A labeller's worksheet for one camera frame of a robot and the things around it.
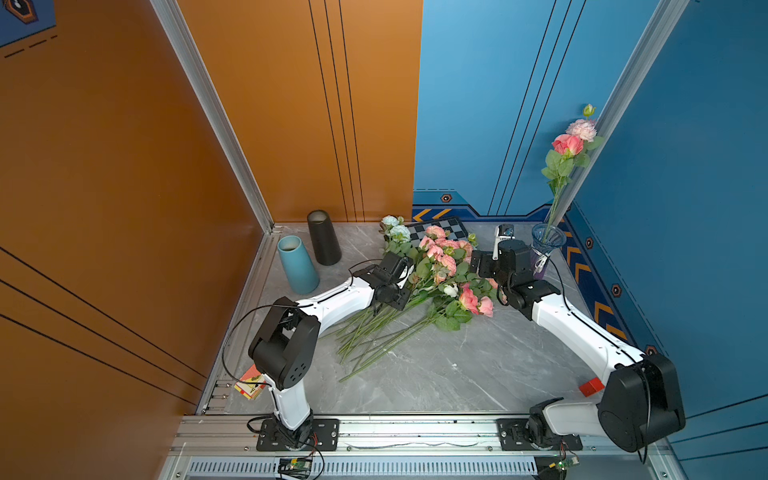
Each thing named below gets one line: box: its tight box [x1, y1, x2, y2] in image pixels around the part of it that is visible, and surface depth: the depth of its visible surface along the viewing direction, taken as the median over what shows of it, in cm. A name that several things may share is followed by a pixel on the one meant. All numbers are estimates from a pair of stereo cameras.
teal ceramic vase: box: [277, 235, 320, 295], surface depth 91 cm
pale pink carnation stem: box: [566, 119, 597, 143], surface depth 82 cm
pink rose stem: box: [540, 134, 590, 243], surface depth 85 cm
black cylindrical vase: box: [307, 209, 342, 266], surface depth 100 cm
